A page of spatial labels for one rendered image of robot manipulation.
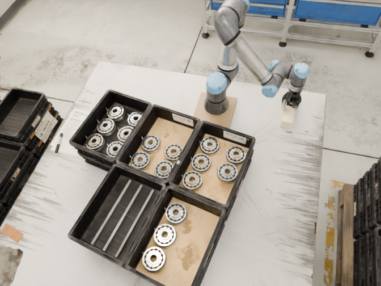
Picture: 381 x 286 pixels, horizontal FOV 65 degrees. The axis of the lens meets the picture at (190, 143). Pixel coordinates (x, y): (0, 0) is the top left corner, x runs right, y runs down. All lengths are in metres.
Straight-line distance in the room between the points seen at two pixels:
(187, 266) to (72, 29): 3.25
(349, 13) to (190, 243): 2.50
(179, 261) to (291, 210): 0.62
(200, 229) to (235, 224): 0.22
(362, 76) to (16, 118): 3.02
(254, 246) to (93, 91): 1.44
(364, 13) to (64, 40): 3.09
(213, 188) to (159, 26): 2.56
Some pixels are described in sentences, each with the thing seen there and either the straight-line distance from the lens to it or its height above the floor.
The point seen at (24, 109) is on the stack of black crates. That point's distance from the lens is 2.66.
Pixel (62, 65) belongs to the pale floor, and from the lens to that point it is 3.64.
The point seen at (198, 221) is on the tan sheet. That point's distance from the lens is 1.45.
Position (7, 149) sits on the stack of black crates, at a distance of 2.66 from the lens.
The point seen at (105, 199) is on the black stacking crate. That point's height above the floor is 0.83.
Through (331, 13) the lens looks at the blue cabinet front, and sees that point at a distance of 3.21.
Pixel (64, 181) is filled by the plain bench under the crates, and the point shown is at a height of 0.70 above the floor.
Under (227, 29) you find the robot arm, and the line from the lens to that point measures 1.44.
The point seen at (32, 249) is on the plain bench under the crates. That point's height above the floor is 0.70.
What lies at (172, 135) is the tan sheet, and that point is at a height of 0.83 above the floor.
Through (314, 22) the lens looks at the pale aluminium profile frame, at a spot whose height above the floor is 0.30.
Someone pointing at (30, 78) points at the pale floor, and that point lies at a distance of 3.68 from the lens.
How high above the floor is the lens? 2.22
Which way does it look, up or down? 59 degrees down
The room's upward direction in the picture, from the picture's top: 10 degrees counter-clockwise
